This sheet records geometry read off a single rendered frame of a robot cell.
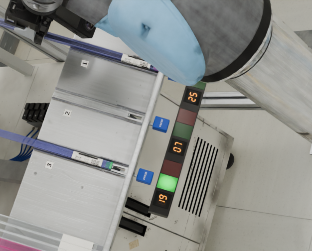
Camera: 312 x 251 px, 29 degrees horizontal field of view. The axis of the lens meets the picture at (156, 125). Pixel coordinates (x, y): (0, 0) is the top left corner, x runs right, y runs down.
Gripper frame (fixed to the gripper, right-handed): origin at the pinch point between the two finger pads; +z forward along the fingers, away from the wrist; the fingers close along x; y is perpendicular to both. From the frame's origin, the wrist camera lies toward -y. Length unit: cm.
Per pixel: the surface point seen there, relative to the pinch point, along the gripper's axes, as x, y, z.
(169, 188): 22.6, -33.2, -6.9
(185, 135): 11.5, -33.2, -6.9
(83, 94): 9.6, -11.8, -2.4
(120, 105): 9.8, -19.2, -5.1
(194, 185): 10, -55, 48
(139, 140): 15.8, -24.5, -7.9
